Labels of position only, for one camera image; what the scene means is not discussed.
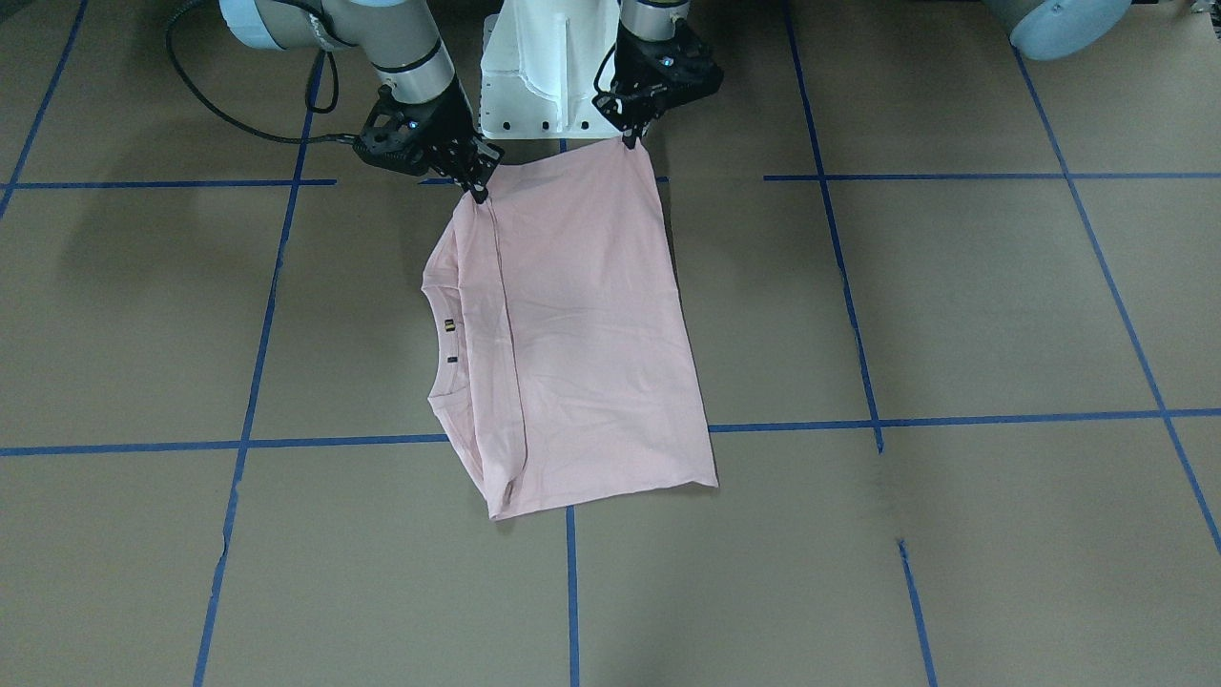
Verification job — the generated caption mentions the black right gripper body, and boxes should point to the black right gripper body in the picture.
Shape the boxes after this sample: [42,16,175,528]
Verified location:
[405,78,485,168]

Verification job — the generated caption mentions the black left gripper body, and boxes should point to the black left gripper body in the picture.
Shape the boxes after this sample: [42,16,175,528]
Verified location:
[617,24,723,106]

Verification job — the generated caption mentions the pink Snoopy t-shirt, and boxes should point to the pink Snoopy t-shirt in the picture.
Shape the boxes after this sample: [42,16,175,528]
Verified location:
[422,138,718,521]

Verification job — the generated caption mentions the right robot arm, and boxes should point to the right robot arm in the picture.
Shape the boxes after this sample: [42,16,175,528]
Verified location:
[219,1,504,204]

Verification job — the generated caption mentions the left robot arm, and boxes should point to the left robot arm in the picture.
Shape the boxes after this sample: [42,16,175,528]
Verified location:
[592,1,1129,151]

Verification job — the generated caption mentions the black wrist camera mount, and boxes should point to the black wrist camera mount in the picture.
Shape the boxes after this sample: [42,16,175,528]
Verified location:
[352,84,433,176]

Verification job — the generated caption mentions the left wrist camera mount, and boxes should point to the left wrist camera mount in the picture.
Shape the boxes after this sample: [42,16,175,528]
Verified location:
[591,41,668,135]

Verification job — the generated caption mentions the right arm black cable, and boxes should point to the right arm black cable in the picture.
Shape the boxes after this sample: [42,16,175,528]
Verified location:
[164,0,383,146]

